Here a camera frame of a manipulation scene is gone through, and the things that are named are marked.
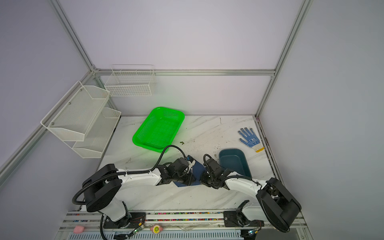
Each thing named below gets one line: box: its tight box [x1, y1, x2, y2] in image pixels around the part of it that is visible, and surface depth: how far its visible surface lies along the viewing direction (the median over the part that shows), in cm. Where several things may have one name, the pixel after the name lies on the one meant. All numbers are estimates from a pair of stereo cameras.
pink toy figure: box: [73, 225, 85, 234], surface depth 72 cm
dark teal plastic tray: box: [219, 148, 252, 178], surface depth 95 cm
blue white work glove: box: [238, 127, 265, 153], surface depth 106 cm
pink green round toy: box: [150, 224, 164, 234], surface depth 69 cm
